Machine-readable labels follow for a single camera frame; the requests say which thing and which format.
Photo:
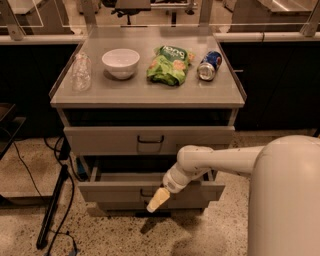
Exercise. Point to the grey top drawer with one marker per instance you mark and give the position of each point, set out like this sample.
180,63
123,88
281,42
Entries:
144,140

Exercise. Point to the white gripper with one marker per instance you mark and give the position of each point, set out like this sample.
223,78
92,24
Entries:
176,182

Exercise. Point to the white ceramic bowl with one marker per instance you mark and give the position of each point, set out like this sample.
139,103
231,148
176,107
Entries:
121,63

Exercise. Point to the black metal floor bar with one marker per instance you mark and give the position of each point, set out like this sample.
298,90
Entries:
50,212

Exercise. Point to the blue soda can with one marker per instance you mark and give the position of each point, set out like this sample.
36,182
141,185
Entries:
209,66

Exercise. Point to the grey drawer cabinet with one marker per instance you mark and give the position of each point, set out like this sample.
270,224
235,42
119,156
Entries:
136,101

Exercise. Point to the clear plastic bottle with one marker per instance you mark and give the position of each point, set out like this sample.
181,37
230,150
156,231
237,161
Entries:
81,72

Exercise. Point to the grey bottom drawer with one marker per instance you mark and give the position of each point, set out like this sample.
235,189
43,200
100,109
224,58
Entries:
169,205

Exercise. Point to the grey drawer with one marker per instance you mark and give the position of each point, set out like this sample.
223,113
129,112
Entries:
137,187
169,205
144,140

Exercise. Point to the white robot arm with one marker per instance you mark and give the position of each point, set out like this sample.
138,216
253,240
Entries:
284,194

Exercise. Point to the green chip bag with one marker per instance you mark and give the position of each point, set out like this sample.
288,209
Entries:
170,65

